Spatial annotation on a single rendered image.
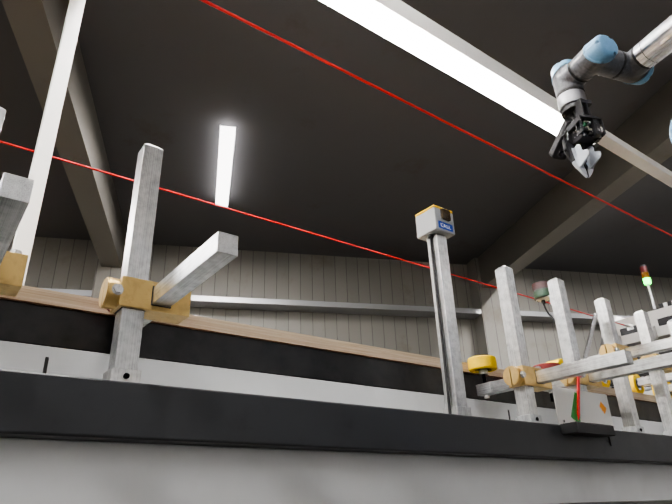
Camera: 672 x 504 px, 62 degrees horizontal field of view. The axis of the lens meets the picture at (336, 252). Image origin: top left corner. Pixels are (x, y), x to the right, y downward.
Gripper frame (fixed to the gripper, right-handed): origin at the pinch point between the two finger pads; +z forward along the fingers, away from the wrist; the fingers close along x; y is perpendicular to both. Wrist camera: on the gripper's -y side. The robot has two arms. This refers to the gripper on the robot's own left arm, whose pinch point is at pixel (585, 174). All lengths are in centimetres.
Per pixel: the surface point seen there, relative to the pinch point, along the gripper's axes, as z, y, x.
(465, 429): 65, -6, -41
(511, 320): 35.2, -19.2, -17.5
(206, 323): 43, -7, -96
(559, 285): 20.2, -28.8, 6.2
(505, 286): 25.5, -19.3, -17.5
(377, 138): -203, -260, 32
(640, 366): 48, -16, 16
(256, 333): 43, -12, -85
